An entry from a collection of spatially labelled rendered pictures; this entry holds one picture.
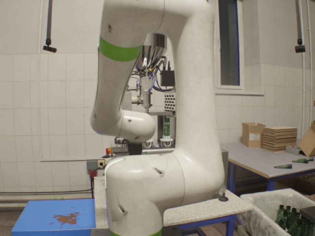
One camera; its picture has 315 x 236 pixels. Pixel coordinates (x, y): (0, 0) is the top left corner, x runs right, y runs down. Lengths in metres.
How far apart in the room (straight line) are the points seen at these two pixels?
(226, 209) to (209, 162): 0.73
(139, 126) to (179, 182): 0.36
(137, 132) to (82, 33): 2.14
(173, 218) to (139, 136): 0.48
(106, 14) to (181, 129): 0.31
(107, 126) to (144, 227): 0.41
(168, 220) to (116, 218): 0.63
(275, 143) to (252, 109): 0.93
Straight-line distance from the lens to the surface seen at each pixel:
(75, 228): 1.41
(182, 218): 1.15
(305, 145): 2.57
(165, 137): 1.29
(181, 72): 0.57
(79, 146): 2.78
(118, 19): 0.54
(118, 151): 1.22
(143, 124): 0.82
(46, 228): 1.44
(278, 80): 3.76
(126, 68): 0.63
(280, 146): 2.68
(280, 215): 1.72
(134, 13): 0.53
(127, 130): 0.82
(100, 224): 1.11
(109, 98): 0.71
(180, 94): 0.56
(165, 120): 1.29
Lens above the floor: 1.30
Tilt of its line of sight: 5 degrees down
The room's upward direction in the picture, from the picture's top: straight up
